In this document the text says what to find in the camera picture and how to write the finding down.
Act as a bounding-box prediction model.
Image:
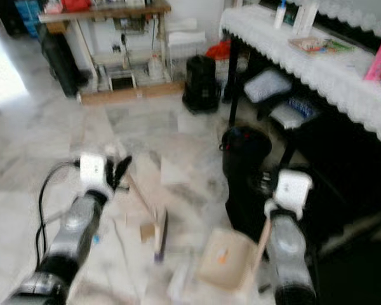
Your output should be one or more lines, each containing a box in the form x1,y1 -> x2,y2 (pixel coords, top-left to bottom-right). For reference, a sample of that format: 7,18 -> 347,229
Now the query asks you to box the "white plastic jug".
148,53 -> 164,80

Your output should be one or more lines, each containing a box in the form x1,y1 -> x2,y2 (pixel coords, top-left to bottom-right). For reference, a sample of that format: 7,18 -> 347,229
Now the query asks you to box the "black framed table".
227,33 -> 305,185

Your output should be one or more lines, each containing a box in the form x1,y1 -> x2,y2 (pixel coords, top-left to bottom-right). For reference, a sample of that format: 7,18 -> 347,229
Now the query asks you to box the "red plastic bag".
206,39 -> 232,61

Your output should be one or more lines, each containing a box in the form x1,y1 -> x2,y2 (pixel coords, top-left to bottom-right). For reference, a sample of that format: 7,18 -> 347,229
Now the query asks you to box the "colourful flat tray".
289,36 -> 356,57

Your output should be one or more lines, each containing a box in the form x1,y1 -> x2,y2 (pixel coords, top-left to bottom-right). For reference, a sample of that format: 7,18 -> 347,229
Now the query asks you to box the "tall black bag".
39,25 -> 86,99

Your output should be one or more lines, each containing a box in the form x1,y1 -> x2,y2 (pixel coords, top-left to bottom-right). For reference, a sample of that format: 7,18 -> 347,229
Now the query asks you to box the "blue plastic crate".
14,0 -> 42,36

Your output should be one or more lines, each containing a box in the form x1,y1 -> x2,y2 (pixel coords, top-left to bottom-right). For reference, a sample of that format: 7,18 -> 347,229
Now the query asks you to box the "white upright box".
292,0 -> 321,37

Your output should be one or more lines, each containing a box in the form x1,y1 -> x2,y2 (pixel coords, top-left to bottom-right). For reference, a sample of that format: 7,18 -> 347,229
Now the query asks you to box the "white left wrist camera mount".
79,152 -> 114,198

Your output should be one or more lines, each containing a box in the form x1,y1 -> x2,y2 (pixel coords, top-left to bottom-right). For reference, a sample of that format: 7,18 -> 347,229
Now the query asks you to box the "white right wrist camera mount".
273,168 -> 313,220

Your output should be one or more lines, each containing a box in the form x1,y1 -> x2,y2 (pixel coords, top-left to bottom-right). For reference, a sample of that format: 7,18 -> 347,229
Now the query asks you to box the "white bottle with blue cap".
274,0 -> 288,29

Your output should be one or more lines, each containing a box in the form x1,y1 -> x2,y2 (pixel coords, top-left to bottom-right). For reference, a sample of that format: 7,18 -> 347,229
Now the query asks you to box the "beige long-handled dustpan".
198,219 -> 274,299

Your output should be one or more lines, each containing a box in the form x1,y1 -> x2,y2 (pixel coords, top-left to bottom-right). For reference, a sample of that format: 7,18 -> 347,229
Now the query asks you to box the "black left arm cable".
35,160 -> 83,268

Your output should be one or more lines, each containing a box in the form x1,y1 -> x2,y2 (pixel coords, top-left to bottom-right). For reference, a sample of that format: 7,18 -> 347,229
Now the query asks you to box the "brown cardboard box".
140,222 -> 156,242

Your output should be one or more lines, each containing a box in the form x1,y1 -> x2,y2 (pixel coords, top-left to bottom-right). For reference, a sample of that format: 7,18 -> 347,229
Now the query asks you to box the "white and blue package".
270,95 -> 321,130

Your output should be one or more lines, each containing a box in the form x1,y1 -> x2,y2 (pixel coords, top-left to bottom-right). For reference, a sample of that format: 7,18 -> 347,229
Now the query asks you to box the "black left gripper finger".
111,156 -> 133,190

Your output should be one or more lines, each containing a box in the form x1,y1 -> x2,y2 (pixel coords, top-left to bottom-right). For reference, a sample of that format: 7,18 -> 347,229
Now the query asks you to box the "white bubble wrap bundle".
244,68 -> 293,104

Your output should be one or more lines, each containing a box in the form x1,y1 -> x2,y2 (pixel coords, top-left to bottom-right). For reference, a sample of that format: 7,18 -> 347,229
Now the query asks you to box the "pink box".
363,19 -> 381,82

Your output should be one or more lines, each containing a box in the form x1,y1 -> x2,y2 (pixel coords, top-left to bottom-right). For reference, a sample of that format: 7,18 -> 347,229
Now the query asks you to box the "beige long-handled broom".
103,145 -> 169,264

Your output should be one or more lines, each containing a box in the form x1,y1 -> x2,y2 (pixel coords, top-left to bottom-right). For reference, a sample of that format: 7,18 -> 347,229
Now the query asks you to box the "wooden top utility shelf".
38,0 -> 172,105

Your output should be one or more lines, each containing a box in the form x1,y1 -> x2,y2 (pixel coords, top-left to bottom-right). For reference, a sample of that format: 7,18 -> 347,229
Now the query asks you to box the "white lace tablecloth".
219,5 -> 381,144

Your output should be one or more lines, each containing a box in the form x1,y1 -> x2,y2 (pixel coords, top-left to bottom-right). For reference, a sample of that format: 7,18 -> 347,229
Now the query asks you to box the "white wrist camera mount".
79,152 -> 114,198
273,168 -> 313,220

